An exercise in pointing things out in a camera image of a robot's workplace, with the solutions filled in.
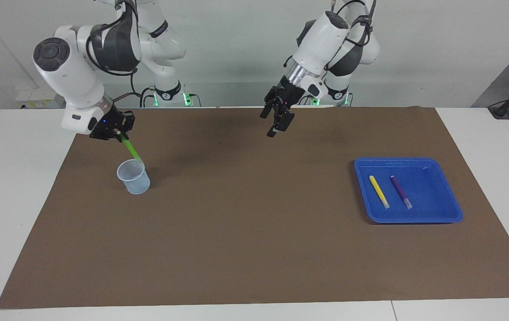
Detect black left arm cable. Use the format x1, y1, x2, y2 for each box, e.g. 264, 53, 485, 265
329, 0, 378, 47

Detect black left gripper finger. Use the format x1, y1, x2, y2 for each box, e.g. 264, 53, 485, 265
260, 87, 278, 119
267, 109, 295, 138

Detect brown table mat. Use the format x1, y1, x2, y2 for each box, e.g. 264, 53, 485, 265
0, 106, 509, 309

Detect black base cables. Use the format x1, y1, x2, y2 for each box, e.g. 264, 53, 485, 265
140, 86, 201, 108

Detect purple pen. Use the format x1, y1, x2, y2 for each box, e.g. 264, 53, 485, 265
390, 175, 413, 210

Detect clear plastic cup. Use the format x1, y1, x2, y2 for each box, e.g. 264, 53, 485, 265
117, 159, 151, 195

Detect yellow pen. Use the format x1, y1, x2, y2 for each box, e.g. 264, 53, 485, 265
369, 175, 390, 209

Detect white power strip box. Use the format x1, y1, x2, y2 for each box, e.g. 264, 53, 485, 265
15, 91, 66, 109

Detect blue plastic tray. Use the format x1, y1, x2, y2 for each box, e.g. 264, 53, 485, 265
354, 157, 463, 224

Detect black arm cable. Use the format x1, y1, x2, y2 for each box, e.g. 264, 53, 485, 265
329, 0, 378, 47
111, 67, 144, 104

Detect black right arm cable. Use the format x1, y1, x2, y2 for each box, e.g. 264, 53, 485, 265
111, 67, 144, 104

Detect green pen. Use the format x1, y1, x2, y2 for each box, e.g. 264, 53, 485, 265
119, 132, 144, 164

